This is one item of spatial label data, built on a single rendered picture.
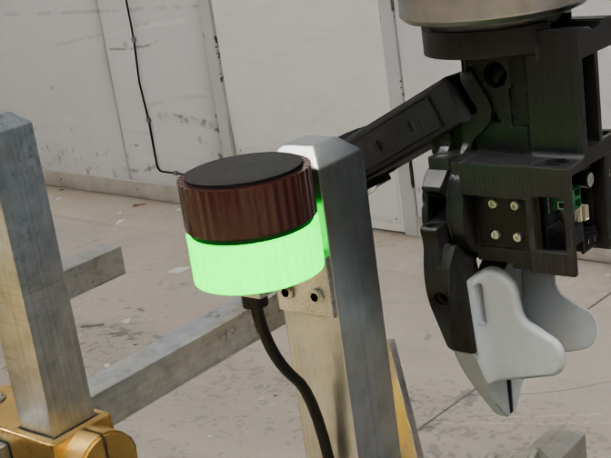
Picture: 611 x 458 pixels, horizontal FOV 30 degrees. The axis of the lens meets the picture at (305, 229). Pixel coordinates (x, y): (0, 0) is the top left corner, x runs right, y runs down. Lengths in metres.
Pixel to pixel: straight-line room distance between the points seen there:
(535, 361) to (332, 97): 3.63
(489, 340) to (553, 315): 0.04
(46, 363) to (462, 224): 0.31
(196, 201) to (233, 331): 0.44
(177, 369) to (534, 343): 0.38
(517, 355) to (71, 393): 0.31
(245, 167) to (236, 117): 4.07
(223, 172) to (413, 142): 0.12
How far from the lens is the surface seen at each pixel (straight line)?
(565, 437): 0.90
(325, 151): 0.53
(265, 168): 0.50
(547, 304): 0.61
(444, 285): 0.56
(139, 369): 0.86
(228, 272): 0.49
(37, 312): 0.73
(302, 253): 0.49
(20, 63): 5.69
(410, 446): 0.67
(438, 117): 0.57
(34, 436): 0.77
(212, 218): 0.48
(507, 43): 0.53
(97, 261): 1.15
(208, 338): 0.90
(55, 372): 0.75
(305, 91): 4.27
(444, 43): 0.54
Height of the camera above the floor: 1.29
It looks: 17 degrees down
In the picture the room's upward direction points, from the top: 8 degrees counter-clockwise
